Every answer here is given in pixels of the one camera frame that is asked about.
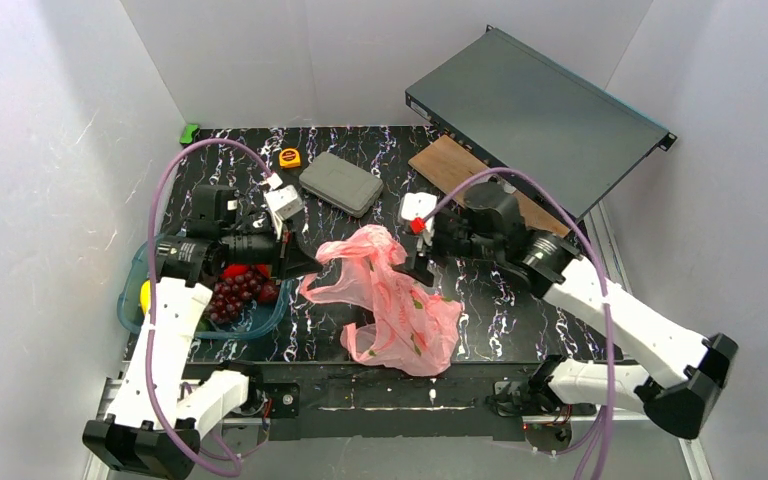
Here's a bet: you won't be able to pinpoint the red orange fake mango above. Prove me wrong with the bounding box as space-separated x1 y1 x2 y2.
254 265 272 279

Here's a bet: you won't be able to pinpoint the pink plastic bag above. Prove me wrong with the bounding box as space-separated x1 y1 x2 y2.
300 225 462 377

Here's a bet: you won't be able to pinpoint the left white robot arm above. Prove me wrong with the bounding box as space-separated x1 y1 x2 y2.
83 185 321 479

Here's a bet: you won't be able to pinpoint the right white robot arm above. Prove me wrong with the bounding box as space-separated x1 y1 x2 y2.
398 182 738 440

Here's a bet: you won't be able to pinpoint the red fake peach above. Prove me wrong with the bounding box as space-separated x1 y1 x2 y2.
220 264 250 279

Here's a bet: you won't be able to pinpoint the purple fake grapes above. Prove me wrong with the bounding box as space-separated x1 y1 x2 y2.
203 270 267 326

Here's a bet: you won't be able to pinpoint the yellow fake lemon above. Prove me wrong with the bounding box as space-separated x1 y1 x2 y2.
139 280 151 316

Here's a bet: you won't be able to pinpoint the blue plastic fruit container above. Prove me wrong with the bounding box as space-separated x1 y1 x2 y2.
116 243 298 341

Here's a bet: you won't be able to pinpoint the wooden board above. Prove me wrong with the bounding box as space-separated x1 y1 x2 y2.
408 136 569 236

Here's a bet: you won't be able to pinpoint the grey plastic case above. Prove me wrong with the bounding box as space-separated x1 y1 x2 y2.
299 152 384 218

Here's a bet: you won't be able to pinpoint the orange tape measure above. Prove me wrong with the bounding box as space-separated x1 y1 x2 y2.
279 148 302 169

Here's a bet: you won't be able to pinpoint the green small object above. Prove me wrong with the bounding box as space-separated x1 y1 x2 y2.
179 123 200 146

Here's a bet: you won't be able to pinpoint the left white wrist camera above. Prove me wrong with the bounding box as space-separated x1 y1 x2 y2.
263 172 304 239

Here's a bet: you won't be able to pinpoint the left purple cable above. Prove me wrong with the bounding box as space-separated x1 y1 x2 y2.
145 137 274 479

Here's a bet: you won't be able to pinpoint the purple cable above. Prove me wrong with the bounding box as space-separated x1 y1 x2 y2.
145 137 274 479
421 166 617 480

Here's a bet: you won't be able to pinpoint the dark rack network switch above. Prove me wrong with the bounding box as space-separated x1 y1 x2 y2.
405 27 677 220

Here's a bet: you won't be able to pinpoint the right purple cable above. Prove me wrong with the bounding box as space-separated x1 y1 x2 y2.
421 166 617 480

